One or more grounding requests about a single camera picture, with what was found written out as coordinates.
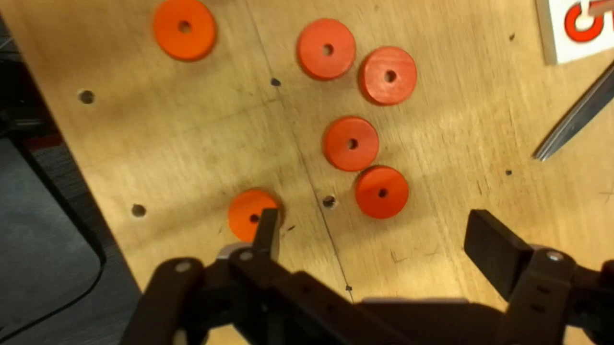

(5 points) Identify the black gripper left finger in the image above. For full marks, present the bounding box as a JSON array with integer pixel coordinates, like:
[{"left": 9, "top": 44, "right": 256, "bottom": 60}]
[{"left": 120, "top": 207, "right": 347, "bottom": 345}]

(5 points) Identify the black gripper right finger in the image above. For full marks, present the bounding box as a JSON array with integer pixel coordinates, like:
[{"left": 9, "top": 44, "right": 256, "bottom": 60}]
[{"left": 462, "top": 209, "right": 614, "bottom": 345}]

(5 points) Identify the round orange disc block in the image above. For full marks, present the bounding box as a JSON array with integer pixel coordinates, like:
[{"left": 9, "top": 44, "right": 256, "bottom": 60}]
[
  {"left": 295, "top": 17, "right": 358, "bottom": 83},
  {"left": 226, "top": 188, "right": 283, "bottom": 245},
  {"left": 151, "top": 0, "right": 218, "bottom": 63},
  {"left": 356, "top": 44, "right": 419, "bottom": 107},
  {"left": 320, "top": 115, "right": 381, "bottom": 175},
  {"left": 352, "top": 165, "right": 410, "bottom": 221}
]

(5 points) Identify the white board with coloured shapes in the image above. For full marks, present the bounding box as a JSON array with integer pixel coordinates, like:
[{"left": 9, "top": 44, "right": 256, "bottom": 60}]
[{"left": 535, "top": 0, "right": 614, "bottom": 67}]

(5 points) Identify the metal tool tip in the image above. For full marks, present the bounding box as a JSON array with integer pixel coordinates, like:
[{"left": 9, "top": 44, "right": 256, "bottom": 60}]
[{"left": 531, "top": 60, "right": 614, "bottom": 163}]

